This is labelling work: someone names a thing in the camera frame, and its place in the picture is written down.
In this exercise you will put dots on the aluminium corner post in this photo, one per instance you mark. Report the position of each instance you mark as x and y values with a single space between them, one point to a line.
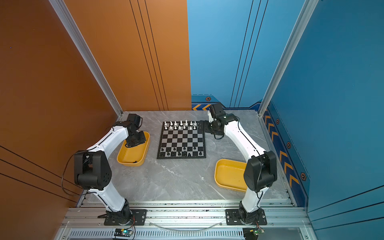
295 37
76 36

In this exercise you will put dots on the left aluminium corner post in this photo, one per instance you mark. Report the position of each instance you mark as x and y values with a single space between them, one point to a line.
76 36

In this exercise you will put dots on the yellow tray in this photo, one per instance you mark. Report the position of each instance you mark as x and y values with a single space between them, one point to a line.
229 175
135 156

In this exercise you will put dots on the black white chessboard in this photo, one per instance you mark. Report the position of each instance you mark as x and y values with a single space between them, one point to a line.
178 134

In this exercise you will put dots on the left green circuit board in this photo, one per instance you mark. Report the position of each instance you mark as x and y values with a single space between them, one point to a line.
123 234

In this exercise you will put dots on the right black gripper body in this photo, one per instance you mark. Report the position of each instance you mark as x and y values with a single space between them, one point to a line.
209 127

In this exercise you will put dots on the green circuit board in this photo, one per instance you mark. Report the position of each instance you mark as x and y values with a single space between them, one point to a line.
252 233
123 234

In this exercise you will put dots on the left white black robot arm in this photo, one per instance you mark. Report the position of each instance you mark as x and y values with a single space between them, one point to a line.
93 173

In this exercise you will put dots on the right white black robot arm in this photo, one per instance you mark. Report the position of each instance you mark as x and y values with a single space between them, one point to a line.
261 166

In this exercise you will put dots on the right aluminium corner post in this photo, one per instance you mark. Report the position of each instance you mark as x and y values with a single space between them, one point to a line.
295 37

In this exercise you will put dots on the right green circuit board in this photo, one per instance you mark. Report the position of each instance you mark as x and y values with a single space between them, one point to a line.
252 233

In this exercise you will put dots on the aluminium front frame rail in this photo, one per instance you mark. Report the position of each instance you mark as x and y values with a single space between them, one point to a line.
188 220

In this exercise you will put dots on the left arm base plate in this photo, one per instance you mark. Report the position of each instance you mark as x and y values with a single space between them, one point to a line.
132 217

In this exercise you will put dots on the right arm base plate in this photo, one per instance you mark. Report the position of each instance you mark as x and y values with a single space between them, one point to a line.
241 217

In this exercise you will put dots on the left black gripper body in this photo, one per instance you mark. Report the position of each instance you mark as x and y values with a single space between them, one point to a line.
140 139

